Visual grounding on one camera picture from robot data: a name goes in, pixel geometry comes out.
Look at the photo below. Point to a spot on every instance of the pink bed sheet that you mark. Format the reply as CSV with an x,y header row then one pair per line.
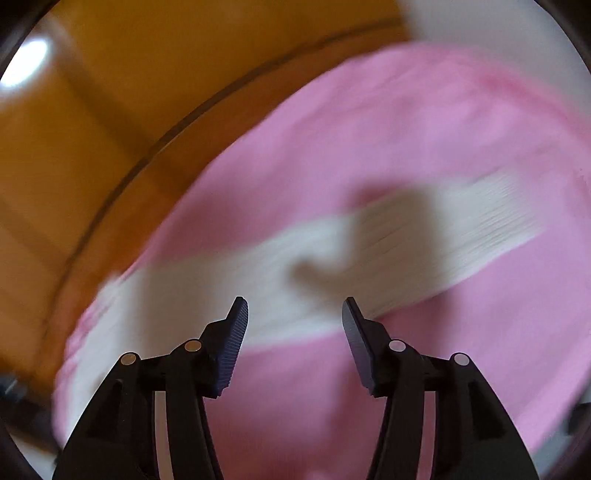
x,y
378,129

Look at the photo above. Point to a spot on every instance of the wooden panelled wardrobe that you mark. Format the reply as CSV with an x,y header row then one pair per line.
x,y
115,115

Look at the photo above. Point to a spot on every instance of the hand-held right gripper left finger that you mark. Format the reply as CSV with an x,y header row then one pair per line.
x,y
232,341

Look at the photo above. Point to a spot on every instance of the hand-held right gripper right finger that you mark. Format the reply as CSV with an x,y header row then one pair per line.
x,y
356,341

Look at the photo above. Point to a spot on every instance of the white knitted sweater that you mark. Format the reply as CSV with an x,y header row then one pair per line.
x,y
295,277

